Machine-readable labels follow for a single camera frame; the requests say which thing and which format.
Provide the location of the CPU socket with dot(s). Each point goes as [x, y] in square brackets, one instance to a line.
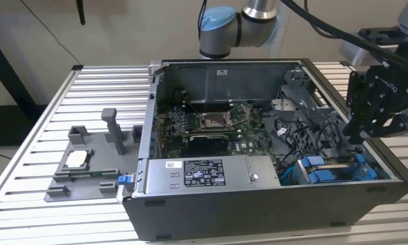
[212, 122]

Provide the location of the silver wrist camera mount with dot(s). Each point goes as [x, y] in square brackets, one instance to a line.
[352, 52]

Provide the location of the green motherboard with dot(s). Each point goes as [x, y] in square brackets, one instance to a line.
[255, 143]

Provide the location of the black table corner cap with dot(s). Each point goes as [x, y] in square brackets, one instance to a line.
[77, 67]

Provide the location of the blue disk carrier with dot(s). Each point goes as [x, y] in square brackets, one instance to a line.
[319, 176]

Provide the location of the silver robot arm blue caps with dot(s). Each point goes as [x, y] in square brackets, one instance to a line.
[224, 38]

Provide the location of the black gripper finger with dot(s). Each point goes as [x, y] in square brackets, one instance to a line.
[394, 126]
[354, 130]

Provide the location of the silver CPU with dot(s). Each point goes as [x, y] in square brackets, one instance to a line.
[76, 158]

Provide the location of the silver power supply unit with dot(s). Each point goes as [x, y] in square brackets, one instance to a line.
[160, 176]

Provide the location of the black graphics card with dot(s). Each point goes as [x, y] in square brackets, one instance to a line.
[207, 143]

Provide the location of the black open PC case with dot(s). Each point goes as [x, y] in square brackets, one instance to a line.
[244, 217]

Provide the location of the grey parts rack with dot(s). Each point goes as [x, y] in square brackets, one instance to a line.
[99, 155]

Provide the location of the black monitor stand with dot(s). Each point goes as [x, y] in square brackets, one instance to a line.
[7, 122]

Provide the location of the black hanging antenna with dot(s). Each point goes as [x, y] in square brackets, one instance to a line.
[81, 12]

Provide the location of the disk bay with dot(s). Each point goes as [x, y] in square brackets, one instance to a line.
[372, 163]

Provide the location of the blue case latch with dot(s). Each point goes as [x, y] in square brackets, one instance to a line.
[123, 179]

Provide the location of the grey metal drive bracket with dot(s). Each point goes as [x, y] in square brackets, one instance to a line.
[287, 105]

